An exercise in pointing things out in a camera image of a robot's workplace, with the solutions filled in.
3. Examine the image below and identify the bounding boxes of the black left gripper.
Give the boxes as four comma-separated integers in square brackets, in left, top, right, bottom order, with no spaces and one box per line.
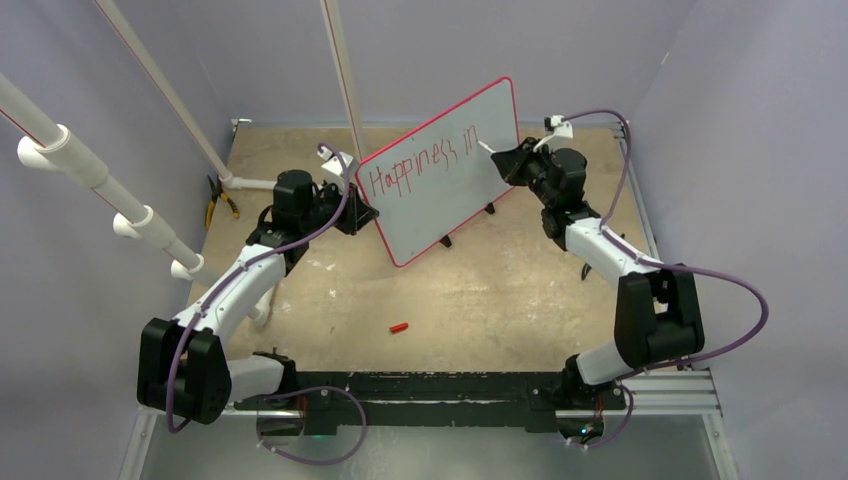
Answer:
[301,178,378,236]

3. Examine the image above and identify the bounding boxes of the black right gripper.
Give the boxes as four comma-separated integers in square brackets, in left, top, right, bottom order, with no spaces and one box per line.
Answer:
[492,137,557,208]

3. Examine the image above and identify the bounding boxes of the red whiteboard marker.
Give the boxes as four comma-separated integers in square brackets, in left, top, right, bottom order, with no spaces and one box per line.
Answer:
[477,140,496,154]

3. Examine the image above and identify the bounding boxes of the red framed whiteboard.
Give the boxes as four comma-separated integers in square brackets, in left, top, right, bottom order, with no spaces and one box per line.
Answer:
[355,76,520,268]

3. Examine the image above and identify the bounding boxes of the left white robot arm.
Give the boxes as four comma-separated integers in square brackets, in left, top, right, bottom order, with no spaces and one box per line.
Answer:
[136,170,379,425]

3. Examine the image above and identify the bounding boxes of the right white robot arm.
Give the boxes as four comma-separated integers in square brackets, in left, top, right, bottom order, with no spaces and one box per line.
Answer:
[491,137,705,407]

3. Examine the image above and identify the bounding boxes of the black spring clamp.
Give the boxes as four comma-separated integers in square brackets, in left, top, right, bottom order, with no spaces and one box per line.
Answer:
[580,263,592,281]

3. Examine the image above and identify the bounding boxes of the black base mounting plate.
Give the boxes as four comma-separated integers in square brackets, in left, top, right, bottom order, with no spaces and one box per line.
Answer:
[294,370,571,437]

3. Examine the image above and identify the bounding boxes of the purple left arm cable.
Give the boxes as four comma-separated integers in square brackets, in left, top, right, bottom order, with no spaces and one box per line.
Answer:
[164,142,352,435]

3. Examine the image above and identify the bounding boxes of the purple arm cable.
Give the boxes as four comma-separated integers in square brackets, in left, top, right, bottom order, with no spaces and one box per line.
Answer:
[164,142,352,435]
[561,109,771,372]

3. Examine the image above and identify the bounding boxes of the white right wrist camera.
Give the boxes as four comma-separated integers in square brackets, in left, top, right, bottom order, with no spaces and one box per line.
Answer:
[532,115,574,152]

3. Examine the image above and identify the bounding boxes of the yellow handled pliers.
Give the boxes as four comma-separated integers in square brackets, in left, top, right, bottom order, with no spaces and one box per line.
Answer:
[204,175,241,230]

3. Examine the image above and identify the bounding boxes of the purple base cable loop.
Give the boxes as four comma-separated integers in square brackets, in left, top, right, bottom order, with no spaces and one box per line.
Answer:
[255,385,370,468]

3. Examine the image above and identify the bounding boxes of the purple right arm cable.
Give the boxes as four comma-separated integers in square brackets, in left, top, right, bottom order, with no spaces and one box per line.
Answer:
[561,109,771,372]

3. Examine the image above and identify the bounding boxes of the white pvc pipe frame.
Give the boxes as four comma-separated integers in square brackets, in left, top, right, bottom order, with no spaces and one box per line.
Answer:
[0,0,368,329]

